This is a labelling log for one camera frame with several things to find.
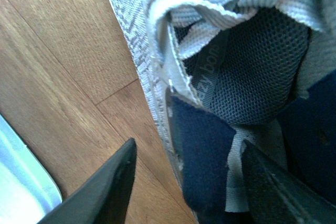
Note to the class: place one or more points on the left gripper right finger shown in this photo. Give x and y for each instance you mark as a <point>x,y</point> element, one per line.
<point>275,196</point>

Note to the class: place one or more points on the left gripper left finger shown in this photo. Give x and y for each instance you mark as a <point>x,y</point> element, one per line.
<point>105,196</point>

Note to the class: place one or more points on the light blue slide sandal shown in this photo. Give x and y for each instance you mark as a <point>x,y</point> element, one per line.
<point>28,192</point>

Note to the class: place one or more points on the grey knit sneaker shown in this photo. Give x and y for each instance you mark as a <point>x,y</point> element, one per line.
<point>217,72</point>

